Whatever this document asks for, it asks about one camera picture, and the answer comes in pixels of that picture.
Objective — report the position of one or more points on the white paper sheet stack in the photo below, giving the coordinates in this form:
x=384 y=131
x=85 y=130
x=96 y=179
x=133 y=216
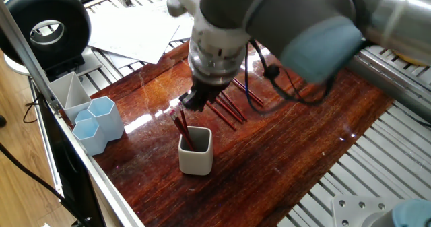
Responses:
x=134 y=31

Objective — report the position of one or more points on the red-brown wooden board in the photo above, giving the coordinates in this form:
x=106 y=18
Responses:
x=269 y=169

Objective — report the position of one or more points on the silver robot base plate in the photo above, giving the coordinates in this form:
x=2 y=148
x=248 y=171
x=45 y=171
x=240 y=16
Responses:
x=350 y=213

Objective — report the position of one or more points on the light blue hexagonal pen holder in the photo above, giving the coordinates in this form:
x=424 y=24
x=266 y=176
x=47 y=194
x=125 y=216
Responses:
x=111 y=126

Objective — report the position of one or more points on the silver wrist sensor flange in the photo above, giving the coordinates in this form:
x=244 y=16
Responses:
x=215 y=65

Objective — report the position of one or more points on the black monitor panel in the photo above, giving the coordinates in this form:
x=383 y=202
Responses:
x=74 y=186

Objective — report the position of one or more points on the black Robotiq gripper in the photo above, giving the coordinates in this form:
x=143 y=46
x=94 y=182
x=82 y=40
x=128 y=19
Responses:
x=210 y=94

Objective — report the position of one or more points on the white square ceramic pen holder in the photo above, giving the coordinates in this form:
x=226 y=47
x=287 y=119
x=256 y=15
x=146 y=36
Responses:
x=195 y=163

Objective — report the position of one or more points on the white divided square pen holder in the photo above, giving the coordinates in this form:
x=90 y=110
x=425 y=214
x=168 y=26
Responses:
x=79 y=110

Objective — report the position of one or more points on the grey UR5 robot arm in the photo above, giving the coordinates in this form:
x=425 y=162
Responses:
x=303 y=21

